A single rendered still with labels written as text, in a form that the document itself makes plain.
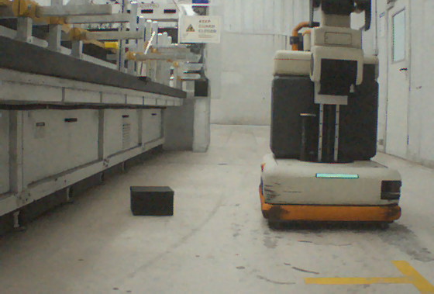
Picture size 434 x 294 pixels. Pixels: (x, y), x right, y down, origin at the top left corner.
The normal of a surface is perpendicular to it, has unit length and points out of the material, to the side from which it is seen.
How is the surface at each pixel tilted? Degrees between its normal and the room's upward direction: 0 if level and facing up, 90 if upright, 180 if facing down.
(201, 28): 90
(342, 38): 98
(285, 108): 90
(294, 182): 90
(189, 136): 90
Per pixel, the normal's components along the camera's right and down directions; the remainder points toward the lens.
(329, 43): -0.06, 0.19
